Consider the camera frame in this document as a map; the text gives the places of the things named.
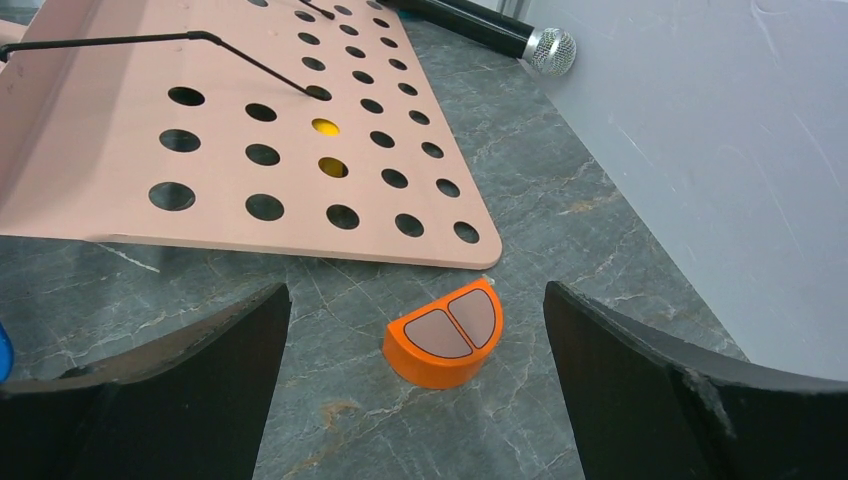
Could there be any orange round tape measure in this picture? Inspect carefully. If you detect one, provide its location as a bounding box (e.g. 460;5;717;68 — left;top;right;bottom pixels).
382;278;504;390

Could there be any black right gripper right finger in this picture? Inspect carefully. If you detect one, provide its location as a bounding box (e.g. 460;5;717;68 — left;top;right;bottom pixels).
543;281;847;479

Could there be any pink perforated board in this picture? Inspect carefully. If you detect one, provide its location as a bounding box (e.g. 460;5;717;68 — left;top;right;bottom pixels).
1;1;502;270

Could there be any black flashlight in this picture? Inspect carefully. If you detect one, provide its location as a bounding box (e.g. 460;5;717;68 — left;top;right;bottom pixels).
386;0;577;76

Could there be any blue framed whiteboard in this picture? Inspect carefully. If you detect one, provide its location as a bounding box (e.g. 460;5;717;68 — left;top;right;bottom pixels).
0;325;15;383

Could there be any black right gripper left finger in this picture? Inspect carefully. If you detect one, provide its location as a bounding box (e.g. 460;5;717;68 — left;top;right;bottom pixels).
1;283;292;479

